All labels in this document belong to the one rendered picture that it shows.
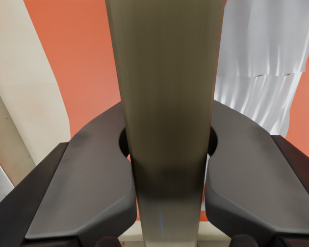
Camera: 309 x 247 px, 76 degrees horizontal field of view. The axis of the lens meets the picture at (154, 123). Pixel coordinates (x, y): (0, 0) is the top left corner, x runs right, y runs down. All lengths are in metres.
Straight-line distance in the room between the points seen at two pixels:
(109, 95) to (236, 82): 0.11
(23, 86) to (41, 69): 0.03
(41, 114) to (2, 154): 0.05
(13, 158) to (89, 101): 0.09
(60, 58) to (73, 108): 0.04
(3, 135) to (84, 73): 0.09
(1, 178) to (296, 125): 0.28
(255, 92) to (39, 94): 0.18
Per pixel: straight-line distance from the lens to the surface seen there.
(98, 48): 0.17
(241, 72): 0.17
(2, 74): 0.21
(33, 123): 0.22
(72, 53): 0.17
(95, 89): 0.18
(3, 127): 0.22
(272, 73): 0.18
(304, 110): 0.22
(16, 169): 0.24
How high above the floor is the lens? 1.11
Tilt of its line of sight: 58 degrees down
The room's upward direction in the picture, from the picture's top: 178 degrees counter-clockwise
